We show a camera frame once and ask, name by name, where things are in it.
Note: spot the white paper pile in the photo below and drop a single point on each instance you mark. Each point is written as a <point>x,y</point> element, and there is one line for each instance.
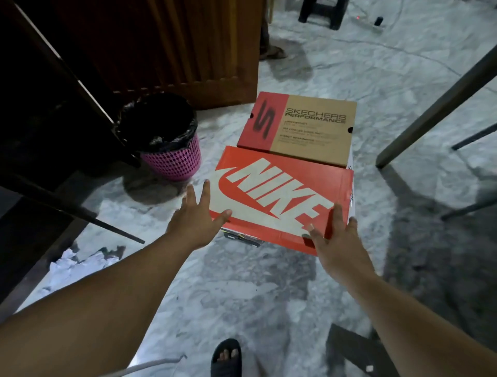
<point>73,268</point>

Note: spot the red and tan shoe box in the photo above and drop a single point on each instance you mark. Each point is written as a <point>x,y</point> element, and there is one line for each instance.
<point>310,147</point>

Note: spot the person's bare foot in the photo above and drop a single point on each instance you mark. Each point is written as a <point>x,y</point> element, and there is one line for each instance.
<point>229,354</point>

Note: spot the person's right hand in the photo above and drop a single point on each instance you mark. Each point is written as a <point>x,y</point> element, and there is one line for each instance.
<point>341,256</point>

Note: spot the person's left hand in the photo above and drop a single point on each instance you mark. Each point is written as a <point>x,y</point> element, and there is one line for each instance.
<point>194,225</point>

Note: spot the dark wooden cabinet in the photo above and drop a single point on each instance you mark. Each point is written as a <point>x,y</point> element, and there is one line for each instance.
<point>39,136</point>

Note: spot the pink plastic waste basket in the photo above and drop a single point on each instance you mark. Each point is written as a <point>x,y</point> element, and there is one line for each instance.
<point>174,163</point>

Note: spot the person's right forearm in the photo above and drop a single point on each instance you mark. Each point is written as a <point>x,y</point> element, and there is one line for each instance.
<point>419,330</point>

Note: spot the black plastic stool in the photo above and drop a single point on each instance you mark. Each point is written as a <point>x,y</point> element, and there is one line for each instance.
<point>338,15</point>

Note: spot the brown slatted wooden door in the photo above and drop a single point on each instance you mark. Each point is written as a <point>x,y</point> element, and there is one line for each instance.
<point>186,46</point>

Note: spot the white power strip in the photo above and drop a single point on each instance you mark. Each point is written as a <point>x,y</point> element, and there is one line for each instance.
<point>365,21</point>

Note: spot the red and white shoe box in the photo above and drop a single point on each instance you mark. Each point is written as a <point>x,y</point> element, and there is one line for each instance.
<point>240,157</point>

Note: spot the black plug adapter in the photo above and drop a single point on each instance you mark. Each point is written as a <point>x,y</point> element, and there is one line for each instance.
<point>379,21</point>

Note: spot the black slide sandal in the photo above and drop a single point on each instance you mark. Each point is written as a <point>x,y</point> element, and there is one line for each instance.
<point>227,368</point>

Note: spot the black metal chair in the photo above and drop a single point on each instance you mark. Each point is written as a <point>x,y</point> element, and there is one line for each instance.
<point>473,136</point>

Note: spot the black trash bag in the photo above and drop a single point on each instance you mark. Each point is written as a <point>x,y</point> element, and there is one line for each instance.
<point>155,120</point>

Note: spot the person's left forearm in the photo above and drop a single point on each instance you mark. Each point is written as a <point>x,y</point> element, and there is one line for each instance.
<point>97,310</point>

